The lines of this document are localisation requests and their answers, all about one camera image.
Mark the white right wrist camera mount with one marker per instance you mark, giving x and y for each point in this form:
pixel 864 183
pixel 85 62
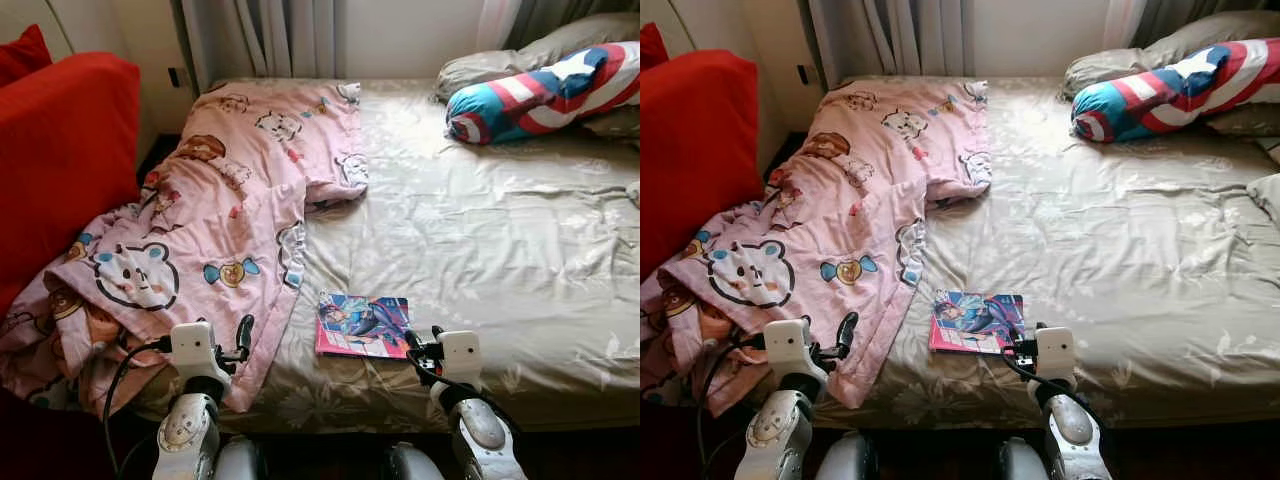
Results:
pixel 1056 352
pixel 460 355

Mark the silver left robot leg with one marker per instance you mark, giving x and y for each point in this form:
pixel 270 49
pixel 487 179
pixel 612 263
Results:
pixel 848 458
pixel 240 460

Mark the bed with beige floral sheet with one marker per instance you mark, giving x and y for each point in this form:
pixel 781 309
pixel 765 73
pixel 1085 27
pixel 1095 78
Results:
pixel 480 260
pixel 1110 260

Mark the pink cartoon bear blanket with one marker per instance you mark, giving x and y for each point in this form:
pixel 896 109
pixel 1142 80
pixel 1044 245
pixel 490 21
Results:
pixel 220 200
pixel 850 200

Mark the grey curtain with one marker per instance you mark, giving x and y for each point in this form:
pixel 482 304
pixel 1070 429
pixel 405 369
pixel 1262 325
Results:
pixel 885 40
pixel 560 20
pixel 260 40
pixel 1190 18

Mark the colourful comic book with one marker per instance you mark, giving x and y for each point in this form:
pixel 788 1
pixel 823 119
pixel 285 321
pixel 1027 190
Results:
pixel 360 325
pixel 975 322

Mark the dark wall socket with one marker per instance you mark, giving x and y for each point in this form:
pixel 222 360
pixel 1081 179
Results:
pixel 804 74
pixel 175 77

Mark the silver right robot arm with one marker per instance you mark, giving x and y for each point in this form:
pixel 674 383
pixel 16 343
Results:
pixel 480 430
pixel 1072 430

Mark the large red cushion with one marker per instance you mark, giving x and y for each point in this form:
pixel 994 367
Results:
pixel 695 150
pixel 20 55
pixel 60 150
pixel 652 45

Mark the red white blue shield pillow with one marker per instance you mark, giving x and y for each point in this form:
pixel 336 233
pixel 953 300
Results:
pixel 1160 95
pixel 530 95

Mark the grey floral pillow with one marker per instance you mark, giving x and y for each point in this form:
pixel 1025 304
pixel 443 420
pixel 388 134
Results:
pixel 615 122
pixel 500 65
pixel 1245 120
pixel 1120 62

